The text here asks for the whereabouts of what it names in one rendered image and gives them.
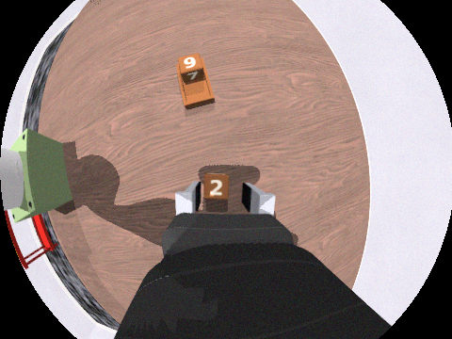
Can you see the orange cube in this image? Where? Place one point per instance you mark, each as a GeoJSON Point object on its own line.
{"type": "Point", "coordinates": [191, 67]}
{"type": "Point", "coordinates": [216, 186]}

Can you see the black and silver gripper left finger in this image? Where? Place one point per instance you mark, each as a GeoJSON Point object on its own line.
{"type": "Point", "coordinates": [189, 199]}

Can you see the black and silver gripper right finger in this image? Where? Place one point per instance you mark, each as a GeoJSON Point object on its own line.
{"type": "Point", "coordinates": [257, 201]}

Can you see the orange open tray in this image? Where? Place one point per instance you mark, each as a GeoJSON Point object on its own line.
{"type": "Point", "coordinates": [196, 92]}

